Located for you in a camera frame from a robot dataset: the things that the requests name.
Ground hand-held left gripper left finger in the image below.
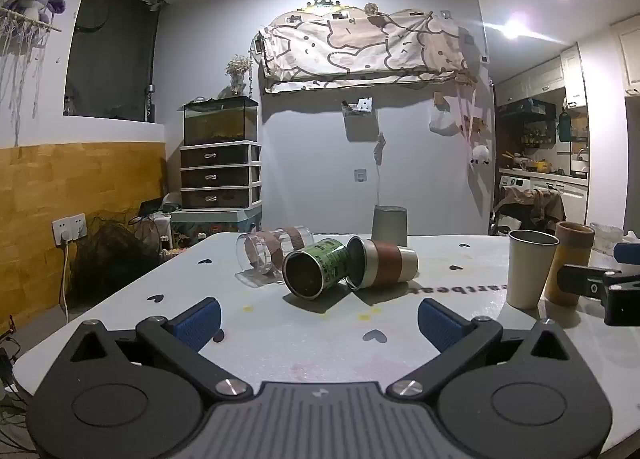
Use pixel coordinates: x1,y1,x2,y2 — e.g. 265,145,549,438
66,297,254,402

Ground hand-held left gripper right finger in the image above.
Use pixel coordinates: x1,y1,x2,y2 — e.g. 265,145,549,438
386,298,577,399

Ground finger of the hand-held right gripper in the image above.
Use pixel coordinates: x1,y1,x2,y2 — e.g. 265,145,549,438
556,263,640,327
613,241,640,266

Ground tan brown cup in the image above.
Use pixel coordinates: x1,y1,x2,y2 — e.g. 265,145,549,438
543,221,596,308

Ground steel cup brown sleeve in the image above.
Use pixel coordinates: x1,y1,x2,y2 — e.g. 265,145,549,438
344,235,420,292

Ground cream white cup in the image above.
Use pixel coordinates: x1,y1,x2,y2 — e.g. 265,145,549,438
506,229,561,310

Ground clear glass cup brown sleeve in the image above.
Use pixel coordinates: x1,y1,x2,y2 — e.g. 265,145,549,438
234,225,316,290

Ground grey cup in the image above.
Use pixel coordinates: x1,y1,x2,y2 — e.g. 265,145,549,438
370,205,410,248

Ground green printed cup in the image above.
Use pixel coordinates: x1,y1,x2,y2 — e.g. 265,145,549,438
282,237,351,301

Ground clear plastic container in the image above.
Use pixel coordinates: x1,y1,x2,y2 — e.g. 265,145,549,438
589,222,626,256

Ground patterned storage box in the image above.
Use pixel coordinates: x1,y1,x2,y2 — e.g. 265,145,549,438
170,205,264,251

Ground black netting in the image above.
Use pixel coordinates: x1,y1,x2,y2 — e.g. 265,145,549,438
69,210,168,301

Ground chair with draped clothes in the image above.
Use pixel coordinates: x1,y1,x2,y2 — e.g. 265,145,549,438
493,186,567,236

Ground laptop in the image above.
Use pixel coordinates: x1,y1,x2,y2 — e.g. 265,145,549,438
136,198,173,220

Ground white washing machine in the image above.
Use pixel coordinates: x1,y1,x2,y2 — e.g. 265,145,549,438
499,174,534,204

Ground white drawer unit dark drawers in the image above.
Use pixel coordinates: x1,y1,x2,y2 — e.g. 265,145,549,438
179,141,264,210

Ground white sheep plush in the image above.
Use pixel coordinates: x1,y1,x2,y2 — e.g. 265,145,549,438
469,142,492,168

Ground white kitchen cabinets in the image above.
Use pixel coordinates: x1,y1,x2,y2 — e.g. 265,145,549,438
494,43,589,110

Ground white plastic bag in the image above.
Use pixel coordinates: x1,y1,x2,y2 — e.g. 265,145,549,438
428,103,459,136

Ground glass fish tank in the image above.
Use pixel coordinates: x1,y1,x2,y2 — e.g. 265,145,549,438
182,96,260,146

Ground dried flower bouquet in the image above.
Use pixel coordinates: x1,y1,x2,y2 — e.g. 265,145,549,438
224,54,254,99

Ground printed blanket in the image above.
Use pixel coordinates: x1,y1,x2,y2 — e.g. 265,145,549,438
249,8,480,95

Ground dark window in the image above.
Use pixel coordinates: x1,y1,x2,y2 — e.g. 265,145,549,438
63,0,167,124

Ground purple plush toy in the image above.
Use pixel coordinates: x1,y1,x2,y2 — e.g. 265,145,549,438
4,0,67,26

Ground white power cable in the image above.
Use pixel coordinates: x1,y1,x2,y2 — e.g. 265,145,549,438
59,238,72,326

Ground white wall socket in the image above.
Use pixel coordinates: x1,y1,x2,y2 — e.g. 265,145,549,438
52,213,89,246

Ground white macrame wall hanging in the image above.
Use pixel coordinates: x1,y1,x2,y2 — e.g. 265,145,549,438
0,0,64,147

